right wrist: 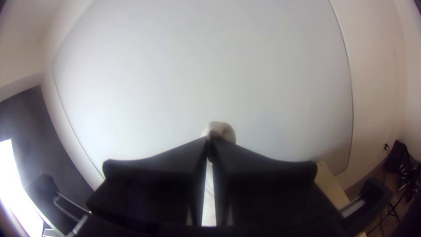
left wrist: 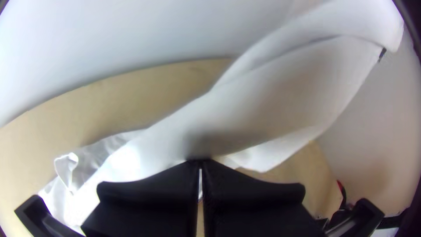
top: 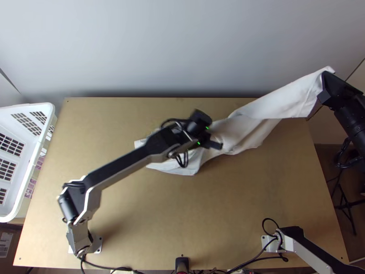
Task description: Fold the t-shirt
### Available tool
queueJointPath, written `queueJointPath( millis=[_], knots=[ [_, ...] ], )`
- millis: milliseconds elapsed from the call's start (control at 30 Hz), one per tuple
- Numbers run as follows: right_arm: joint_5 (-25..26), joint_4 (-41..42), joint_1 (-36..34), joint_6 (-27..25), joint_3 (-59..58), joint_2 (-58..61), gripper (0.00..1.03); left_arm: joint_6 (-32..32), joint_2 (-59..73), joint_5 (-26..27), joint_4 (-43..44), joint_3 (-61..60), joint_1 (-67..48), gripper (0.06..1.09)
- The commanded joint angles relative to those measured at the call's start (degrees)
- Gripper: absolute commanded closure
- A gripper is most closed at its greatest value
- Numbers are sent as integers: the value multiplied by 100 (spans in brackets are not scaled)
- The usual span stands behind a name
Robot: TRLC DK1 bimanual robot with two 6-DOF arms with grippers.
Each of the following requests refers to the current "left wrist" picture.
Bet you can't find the white t-shirt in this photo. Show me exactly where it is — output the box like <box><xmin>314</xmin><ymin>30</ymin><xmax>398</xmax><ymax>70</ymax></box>
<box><xmin>38</xmin><ymin>0</ymin><xmax>405</xmax><ymax>231</ymax></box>

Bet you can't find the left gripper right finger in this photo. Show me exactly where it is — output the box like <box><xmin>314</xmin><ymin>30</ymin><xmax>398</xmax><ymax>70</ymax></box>
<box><xmin>202</xmin><ymin>160</ymin><xmax>329</xmax><ymax>237</ymax></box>

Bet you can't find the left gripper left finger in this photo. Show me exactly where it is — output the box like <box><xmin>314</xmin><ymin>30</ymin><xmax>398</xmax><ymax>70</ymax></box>
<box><xmin>80</xmin><ymin>160</ymin><xmax>200</xmax><ymax>237</ymax></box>

